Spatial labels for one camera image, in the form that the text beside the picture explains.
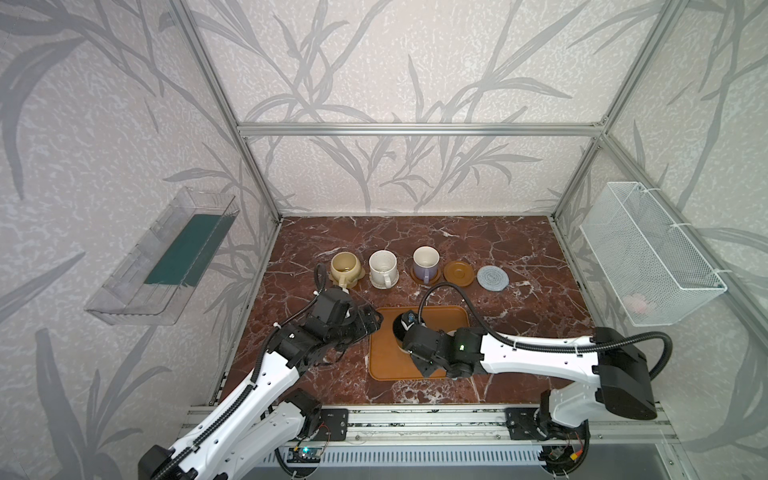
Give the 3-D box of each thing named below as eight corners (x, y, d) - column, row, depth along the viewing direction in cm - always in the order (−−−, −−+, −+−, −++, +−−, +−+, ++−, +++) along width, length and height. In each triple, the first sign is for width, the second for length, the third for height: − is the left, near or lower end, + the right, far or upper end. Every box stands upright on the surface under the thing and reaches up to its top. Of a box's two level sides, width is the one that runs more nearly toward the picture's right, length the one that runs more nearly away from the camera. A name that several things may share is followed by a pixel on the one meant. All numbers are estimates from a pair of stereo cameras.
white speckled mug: (366, 291, 101) (363, 275, 93) (375, 265, 108) (373, 248, 100) (390, 296, 100) (389, 279, 92) (398, 269, 107) (397, 252, 99)
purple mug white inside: (414, 290, 101) (414, 274, 94) (413, 261, 109) (414, 245, 102) (438, 290, 101) (441, 274, 94) (436, 261, 109) (438, 245, 102)
